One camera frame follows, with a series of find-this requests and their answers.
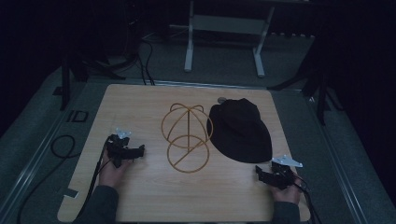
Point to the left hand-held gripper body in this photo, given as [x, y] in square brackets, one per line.
[120, 149]

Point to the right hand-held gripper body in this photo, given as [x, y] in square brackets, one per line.
[282, 174]

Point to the person's right hand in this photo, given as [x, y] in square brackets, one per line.
[288, 194]

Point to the person's left hand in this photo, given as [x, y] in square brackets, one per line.
[110, 174]

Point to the black bucket hat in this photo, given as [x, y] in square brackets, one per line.
[239, 130]

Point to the round silver table grommet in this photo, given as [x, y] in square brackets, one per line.
[221, 100]

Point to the black tripod stand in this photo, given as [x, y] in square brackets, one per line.
[81, 68]
[314, 84]

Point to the white metal stand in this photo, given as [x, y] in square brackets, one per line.
[224, 26]

